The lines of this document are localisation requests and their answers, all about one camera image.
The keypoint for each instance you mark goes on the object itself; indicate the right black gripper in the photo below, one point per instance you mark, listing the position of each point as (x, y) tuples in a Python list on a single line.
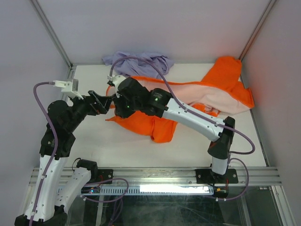
[(120, 110)]

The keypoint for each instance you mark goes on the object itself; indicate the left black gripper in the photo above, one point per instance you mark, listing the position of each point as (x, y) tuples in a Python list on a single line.
[(89, 101)]

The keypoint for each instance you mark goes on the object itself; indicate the orange jacket with pink lining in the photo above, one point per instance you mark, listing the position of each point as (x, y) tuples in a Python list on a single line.
[(220, 91)]

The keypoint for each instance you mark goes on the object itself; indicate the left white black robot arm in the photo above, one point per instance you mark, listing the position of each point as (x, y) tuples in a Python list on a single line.
[(48, 206)]

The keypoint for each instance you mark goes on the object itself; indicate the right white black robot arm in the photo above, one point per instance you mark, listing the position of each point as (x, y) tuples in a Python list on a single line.
[(220, 132)]

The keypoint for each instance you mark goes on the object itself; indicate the crumpled lavender garment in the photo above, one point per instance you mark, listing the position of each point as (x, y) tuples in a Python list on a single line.
[(147, 64)]

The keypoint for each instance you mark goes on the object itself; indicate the small electronics board with leds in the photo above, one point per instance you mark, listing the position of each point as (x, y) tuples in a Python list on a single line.
[(90, 190)]

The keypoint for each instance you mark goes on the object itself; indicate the black connector with yellow plug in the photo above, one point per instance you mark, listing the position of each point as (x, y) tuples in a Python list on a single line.
[(220, 192)]

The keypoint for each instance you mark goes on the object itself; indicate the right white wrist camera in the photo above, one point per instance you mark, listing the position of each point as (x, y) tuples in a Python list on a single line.
[(115, 80)]

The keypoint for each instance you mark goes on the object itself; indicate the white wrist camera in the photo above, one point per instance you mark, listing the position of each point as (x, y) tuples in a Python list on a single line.
[(69, 88), (115, 80)]

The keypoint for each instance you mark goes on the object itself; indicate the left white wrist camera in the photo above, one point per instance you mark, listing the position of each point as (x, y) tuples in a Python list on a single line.
[(69, 88)]

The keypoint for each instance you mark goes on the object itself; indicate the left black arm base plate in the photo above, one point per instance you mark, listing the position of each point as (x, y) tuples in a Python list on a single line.
[(104, 175)]

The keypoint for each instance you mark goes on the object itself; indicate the aluminium mounting rail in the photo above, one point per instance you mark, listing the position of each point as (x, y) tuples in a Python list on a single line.
[(255, 176)]

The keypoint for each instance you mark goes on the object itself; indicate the white slotted cable duct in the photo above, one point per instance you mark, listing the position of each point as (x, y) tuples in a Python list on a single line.
[(156, 190)]

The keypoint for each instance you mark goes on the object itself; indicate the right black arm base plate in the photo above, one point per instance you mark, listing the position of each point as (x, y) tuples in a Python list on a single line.
[(206, 176)]

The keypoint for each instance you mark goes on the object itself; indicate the left aluminium frame post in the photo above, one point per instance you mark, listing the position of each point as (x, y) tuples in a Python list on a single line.
[(52, 34)]

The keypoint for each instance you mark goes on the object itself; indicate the aluminium frame post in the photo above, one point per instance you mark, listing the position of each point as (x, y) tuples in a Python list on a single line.
[(257, 29), (52, 34)]

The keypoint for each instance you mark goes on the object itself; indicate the right aluminium frame post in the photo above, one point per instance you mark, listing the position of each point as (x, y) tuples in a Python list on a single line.
[(257, 29)]

